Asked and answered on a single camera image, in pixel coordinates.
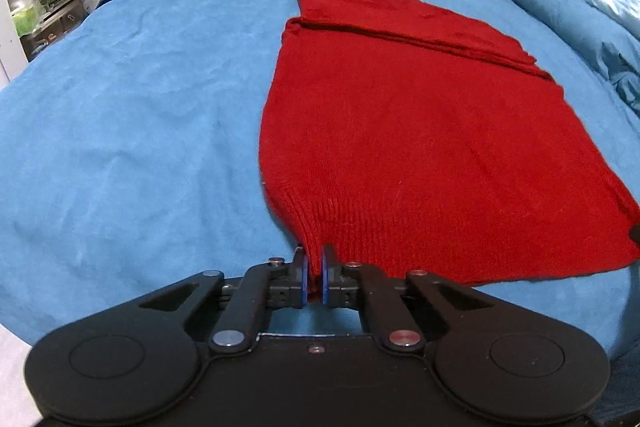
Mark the red knit sweater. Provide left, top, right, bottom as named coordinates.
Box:
left=259, top=0, right=639, bottom=285

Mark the blue bed sheet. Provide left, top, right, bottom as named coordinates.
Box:
left=1, top=0, right=639, bottom=343

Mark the blue rolled duvet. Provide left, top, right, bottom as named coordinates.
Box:
left=512, top=0, right=639, bottom=113

